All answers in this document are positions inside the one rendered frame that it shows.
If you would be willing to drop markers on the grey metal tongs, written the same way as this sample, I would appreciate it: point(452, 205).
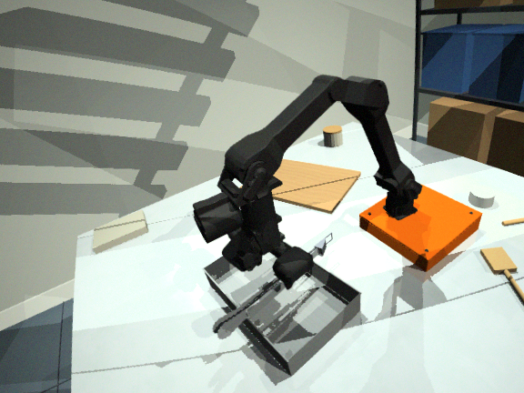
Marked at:
point(224, 326)

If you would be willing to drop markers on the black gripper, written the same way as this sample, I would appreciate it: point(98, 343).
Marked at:
point(291, 264)

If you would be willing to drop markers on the grey rectangular tin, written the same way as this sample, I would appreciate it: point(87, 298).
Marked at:
point(298, 322)

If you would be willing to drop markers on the grey cylinder with orange top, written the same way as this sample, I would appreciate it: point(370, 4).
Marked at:
point(333, 136)

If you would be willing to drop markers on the grey short cylinder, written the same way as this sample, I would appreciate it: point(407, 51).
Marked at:
point(481, 196)

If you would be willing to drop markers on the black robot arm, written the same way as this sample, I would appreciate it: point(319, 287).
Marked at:
point(254, 159)

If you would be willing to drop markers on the tan wooden spatula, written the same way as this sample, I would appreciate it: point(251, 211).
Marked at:
point(499, 262)

